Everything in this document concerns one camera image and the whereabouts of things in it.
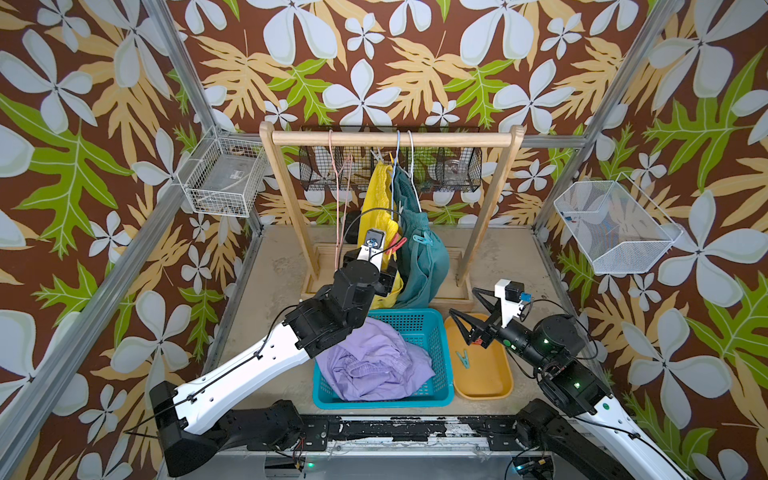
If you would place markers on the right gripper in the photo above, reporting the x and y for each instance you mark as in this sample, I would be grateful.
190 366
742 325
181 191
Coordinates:
484 331

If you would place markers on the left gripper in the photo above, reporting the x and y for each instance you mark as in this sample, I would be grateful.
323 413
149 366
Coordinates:
384 278

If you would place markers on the pink clothespin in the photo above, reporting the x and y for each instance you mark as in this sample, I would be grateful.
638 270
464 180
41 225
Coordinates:
395 246

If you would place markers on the yellow shorts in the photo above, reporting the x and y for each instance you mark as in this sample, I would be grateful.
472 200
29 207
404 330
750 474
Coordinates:
378 213

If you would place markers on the pink wire hanger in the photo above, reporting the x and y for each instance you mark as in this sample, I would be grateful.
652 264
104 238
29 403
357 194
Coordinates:
341 163

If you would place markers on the purple shorts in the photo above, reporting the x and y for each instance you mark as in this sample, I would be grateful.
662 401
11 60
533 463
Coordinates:
375 363

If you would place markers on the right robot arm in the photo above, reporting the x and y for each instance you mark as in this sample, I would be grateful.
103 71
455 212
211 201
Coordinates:
579 418

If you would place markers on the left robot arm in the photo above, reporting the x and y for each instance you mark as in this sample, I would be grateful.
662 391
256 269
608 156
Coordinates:
195 420

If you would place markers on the green shorts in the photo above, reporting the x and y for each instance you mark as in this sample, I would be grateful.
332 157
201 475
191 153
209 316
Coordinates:
423 268

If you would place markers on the blue clothespin on green shorts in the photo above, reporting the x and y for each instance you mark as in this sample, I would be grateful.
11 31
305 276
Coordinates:
424 239

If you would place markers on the teal plastic basket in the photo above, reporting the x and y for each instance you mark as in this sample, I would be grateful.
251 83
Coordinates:
421 327

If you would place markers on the yellow plastic tray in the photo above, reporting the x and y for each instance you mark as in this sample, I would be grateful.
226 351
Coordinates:
488 378

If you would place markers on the black tool case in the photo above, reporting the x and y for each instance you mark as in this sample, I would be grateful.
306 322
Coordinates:
351 227

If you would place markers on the black mesh basket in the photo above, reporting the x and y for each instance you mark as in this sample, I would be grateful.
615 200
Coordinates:
436 168

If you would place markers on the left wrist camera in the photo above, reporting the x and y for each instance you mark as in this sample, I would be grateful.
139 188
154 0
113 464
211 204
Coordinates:
373 247

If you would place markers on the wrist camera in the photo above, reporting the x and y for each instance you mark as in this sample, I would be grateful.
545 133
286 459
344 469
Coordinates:
513 300
373 247

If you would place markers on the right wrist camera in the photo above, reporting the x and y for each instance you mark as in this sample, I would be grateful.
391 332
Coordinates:
513 300

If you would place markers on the white wire hanger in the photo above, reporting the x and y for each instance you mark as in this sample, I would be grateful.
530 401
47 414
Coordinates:
411 169

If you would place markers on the white wire basket right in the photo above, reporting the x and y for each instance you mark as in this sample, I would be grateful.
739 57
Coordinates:
617 226

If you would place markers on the white wire basket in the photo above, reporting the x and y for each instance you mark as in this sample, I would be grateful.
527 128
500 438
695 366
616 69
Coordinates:
221 175
617 226

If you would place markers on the black mounting rail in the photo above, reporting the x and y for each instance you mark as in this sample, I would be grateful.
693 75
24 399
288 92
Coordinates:
500 432

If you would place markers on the white wire basket left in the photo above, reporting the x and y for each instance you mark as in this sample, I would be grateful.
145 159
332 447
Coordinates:
221 175

